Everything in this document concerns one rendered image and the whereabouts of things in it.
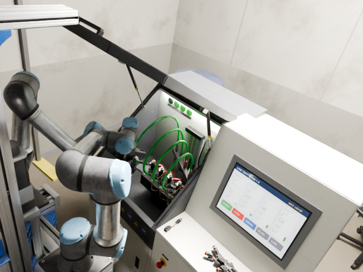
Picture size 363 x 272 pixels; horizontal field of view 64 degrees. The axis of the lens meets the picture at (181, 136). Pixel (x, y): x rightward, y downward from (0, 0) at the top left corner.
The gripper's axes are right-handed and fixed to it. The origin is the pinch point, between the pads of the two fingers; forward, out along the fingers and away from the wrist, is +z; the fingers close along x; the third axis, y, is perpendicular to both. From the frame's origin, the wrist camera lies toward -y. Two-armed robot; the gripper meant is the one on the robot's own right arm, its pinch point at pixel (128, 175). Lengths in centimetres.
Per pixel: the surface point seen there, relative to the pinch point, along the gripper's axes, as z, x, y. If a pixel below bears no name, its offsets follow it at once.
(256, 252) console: 12, 69, -28
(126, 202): 25.8, -4.1, -3.1
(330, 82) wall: -12, 6, -262
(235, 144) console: -28, 35, -37
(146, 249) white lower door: 45.4, 18.3, -3.0
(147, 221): 25.7, 14.2, -4.5
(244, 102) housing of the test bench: -29, 9, -82
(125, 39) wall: -4, -200, -138
